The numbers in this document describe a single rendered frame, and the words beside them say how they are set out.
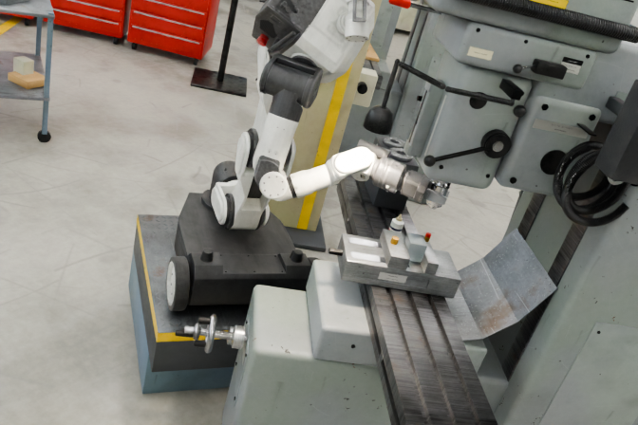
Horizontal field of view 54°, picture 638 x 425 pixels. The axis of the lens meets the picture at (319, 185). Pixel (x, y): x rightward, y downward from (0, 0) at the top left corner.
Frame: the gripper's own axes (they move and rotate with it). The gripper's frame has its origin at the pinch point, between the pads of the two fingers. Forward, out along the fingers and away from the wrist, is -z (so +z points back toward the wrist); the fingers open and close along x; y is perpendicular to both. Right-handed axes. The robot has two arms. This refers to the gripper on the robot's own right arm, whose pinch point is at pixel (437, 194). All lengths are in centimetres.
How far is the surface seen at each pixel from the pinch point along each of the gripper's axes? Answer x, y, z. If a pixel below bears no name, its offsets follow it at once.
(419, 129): -6.9, -18.1, 10.3
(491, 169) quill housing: -6.0, -14.6, -10.6
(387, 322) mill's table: -22.9, 30.3, -0.9
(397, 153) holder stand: 48, 12, 20
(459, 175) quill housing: -9.2, -11.0, -3.9
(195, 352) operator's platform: 1, 95, 60
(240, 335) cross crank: -21, 58, 39
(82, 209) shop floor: 92, 127, 178
